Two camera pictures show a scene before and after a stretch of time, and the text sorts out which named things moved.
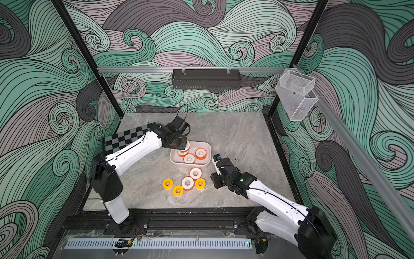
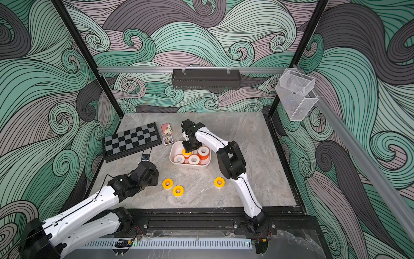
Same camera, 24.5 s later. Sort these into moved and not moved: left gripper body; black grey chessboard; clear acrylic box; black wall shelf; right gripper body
Moved: left gripper body; right gripper body
Not moved: black grey chessboard; clear acrylic box; black wall shelf
